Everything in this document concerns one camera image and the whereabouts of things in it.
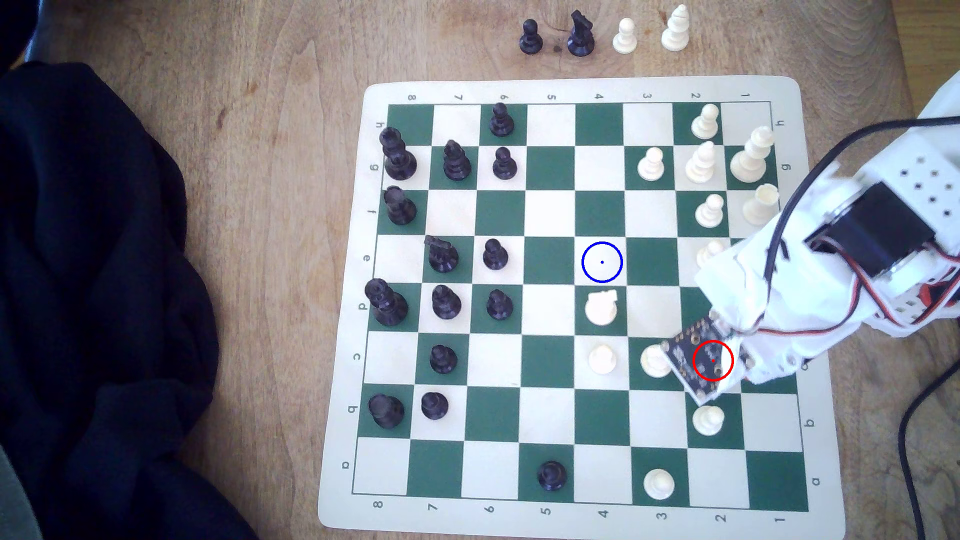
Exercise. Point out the white perforated base plate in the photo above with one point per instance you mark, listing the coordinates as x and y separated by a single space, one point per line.
911 309

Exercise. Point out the black chess queen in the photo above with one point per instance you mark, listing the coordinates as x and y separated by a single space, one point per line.
397 156

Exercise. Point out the green and white chess mat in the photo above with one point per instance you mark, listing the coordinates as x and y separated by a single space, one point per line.
551 360

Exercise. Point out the dark fabric item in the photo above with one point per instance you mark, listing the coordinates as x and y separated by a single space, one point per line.
15 26

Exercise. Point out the black chess knight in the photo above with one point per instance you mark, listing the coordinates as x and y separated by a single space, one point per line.
580 36
442 255

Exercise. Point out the black chess bishop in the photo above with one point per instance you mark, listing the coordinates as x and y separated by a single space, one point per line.
456 162
446 303

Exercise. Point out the white chess rook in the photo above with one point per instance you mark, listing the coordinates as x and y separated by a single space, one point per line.
761 205

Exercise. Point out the grey cloth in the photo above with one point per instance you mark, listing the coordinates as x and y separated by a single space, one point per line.
15 502

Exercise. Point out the black camera circuit board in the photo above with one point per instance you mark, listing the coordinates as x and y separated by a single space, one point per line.
686 356

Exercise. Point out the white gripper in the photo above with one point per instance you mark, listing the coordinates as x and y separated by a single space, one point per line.
772 367

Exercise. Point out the white chess bishop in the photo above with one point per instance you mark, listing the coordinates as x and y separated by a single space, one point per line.
676 30

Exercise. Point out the black chess pawn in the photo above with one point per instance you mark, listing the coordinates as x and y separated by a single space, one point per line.
505 164
443 360
553 476
499 306
495 256
531 37
434 406
502 121

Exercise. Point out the white chess knight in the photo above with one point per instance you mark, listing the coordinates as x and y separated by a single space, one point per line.
652 362
601 308

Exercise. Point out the white chess king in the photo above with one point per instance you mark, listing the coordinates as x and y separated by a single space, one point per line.
752 157

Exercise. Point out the black chess rook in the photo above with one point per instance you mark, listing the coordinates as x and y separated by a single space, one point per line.
387 412
400 207

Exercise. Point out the white chess pawn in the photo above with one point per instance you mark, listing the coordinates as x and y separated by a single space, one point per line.
709 213
659 484
602 361
709 253
705 123
651 166
708 421
625 37

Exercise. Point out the black chess king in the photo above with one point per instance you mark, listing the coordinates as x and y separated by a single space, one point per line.
385 303

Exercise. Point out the black jacket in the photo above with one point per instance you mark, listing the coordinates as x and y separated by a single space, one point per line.
97 300

